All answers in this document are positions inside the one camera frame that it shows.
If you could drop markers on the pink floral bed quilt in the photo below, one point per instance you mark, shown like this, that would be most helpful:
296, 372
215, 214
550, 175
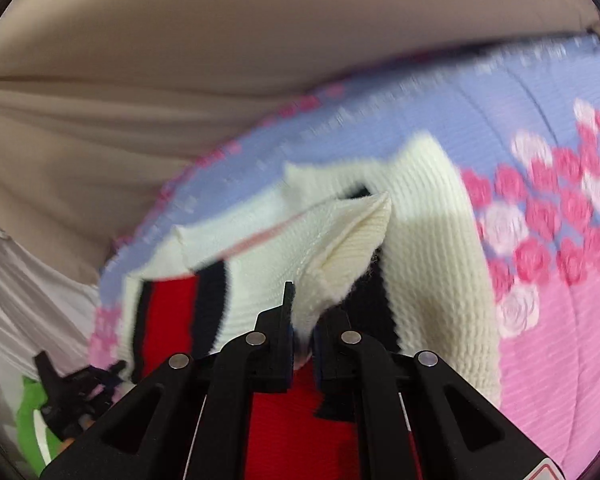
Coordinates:
521, 125

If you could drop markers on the beige bed sheet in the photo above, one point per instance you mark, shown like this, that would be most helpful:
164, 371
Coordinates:
102, 101

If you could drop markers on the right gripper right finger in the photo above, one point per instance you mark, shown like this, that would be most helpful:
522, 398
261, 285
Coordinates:
416, 417

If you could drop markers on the white knit sweater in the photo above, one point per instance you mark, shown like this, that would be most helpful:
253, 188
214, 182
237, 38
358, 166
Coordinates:
392, 243

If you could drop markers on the white pleated curtain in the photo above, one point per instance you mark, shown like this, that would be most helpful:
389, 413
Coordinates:
42, 310

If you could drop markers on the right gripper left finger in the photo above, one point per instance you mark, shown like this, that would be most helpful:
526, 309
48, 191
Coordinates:
189, 418

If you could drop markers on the green cushion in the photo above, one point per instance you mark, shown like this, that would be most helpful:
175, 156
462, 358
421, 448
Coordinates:
38, 445

